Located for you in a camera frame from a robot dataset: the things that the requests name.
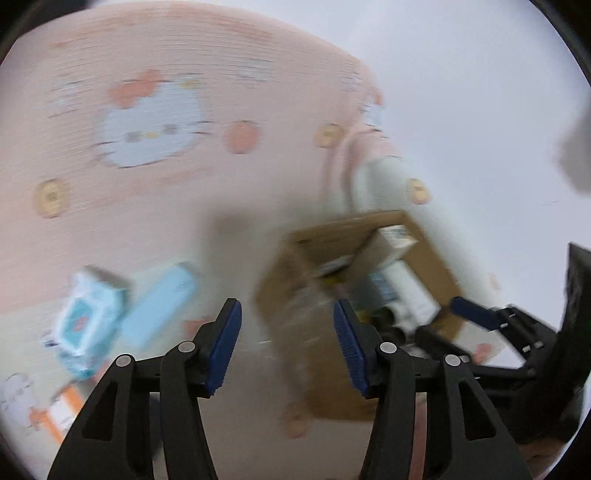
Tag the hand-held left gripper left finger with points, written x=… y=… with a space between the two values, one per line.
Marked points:
x=225 y=350

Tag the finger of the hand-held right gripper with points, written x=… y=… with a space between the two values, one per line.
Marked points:
x=434 y=339
x=473 y=314

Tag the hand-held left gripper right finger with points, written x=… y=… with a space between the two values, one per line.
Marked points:
x=350 y=350

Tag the brown cardboard box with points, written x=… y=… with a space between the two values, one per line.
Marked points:
x=436 y=267

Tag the light blue rectangular box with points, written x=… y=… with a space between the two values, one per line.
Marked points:
x=159 y=307

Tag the blue wet wipes pack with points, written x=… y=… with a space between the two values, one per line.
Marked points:
x=85 y=323

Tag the orange and white box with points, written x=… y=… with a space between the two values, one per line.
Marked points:
x=64 y=410

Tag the dark round container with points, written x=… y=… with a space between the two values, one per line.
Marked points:
x=385 y=318

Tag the white tall box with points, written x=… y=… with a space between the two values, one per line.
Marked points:
x=411 y=288

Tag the light blue small packet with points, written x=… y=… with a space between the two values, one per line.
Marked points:
x=383 y=286

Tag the cream box with cartoon print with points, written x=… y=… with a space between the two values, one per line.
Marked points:
x=378 y=254

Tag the pink printed blanket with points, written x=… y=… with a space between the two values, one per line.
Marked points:
x=277 y=92

